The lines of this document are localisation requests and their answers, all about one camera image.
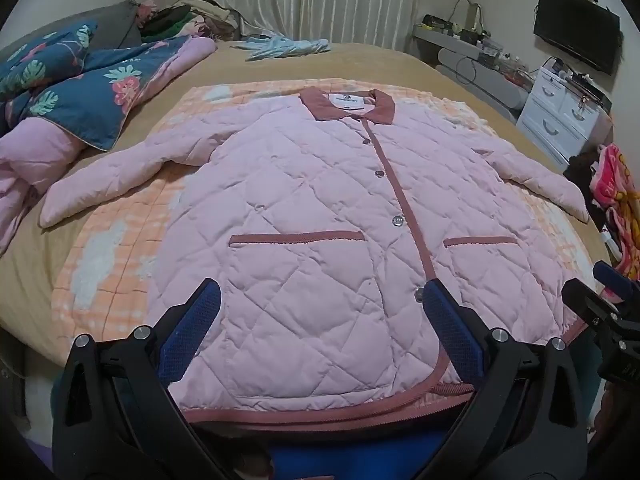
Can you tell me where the grey pillow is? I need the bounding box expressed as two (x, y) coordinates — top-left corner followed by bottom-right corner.
(0, 0), (144, 61)

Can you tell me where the bed with tan sheet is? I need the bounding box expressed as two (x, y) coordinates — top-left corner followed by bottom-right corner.
(0, 39), (617, 361)

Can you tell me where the pink quilted jacket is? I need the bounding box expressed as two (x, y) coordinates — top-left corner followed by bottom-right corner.
(39, 86), (592, 423)

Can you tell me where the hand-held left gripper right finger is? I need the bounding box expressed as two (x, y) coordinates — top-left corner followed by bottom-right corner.
(415, 278), (587, 480)

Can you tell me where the grey curved desk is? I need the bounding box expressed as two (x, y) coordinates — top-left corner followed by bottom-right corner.
(412, 24), (531, 122)

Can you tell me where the light blue cloth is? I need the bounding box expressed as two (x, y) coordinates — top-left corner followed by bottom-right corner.
(231, 33), (331, 63)

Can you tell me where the blue floral pillow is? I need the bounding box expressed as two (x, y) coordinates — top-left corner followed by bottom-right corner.
(0, 21), (99, 103)

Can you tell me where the cluster of small bottles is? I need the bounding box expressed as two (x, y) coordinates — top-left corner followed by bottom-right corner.
(476, 40), (532, 80)

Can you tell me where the orange checked blanket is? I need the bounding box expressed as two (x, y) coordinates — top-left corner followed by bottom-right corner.
(52, 78), (613, 361)

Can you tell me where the blue floral quilt pink lining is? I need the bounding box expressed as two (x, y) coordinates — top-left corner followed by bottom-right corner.
(0, 35), (218, 256)

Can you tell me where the pile of mixed clothes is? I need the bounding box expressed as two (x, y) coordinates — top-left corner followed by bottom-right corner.
(134, 0), (242, 44)

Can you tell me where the pink yellow printed cloth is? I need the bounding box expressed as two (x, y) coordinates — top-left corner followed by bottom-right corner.
(588, 143), (640, 282)

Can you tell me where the white cable loop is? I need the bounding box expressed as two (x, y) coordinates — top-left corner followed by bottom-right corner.
(451, 0), (484, 32)

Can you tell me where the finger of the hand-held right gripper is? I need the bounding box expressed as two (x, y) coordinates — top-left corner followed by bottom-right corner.
(561, 279), (626, 335)
(592, 260), (640, 307)

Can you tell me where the black flat television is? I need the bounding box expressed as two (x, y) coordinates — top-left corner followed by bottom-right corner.
(532, 0), (621, 76)

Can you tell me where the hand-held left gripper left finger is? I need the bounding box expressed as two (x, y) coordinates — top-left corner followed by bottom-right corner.
(52, 277), (236, 480)

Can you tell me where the white drawer cabinet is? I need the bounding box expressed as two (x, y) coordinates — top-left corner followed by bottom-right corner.
(515, 56), (614, 172)

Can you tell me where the dark cloth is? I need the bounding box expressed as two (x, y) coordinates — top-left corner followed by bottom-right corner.
(563, 152), (602, 198)

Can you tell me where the cream pleated curtain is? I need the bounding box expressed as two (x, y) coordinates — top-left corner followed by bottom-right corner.
(212, 0), (417, 47)

